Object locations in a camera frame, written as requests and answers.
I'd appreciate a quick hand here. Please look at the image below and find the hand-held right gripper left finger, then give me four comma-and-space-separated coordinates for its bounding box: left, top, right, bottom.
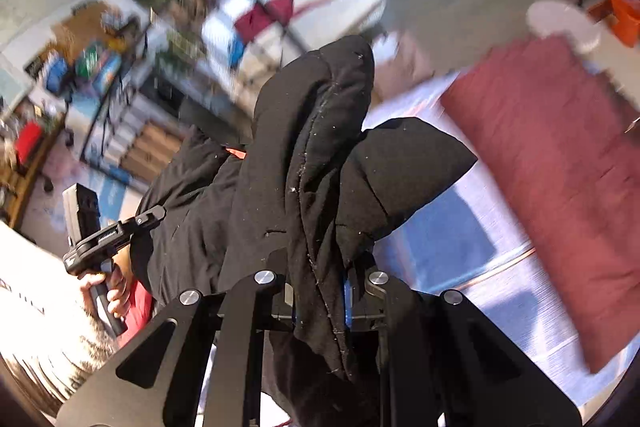
55, 271, 297, 427

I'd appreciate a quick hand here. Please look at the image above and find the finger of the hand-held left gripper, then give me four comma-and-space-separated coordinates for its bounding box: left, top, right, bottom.
121, 205, 167, 239

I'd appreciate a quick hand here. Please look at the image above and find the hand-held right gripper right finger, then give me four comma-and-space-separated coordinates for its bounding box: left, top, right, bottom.
343, 271, 583, 427

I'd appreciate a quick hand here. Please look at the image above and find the black jacket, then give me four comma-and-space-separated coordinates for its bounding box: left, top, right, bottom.
127, 34, 478, 427

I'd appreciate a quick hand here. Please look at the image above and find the person's left hand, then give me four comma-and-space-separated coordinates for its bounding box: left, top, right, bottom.
80, 257, 133, 320

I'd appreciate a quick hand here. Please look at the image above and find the wooden panel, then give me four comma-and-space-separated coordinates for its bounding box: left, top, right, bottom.
120, 119, 186, 180

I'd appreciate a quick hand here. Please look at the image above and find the wooden desk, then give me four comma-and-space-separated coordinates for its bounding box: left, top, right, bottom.
0, 107, 68, 230

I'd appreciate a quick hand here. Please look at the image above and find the person's white clothing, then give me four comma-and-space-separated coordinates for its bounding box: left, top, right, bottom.
0, 222, 121, 413

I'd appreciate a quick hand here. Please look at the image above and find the white bedsheet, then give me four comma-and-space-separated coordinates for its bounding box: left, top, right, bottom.
197, 57, 631, 427

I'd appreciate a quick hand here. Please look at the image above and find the cluttered shelf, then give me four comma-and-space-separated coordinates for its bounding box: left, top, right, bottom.
25, 7, 143, 108

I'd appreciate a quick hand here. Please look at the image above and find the dark red cloth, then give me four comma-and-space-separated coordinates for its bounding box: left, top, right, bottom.
235, 0, 296, 42

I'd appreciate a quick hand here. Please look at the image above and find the maroon blanket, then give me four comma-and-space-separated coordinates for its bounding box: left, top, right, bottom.
440, 34, 640, 375

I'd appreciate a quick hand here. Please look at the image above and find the white round stool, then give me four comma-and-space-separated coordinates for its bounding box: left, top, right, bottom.
527, 1, 603, 54

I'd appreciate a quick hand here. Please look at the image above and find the orange box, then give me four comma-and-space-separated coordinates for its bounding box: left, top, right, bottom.
587, 0, 640, 48

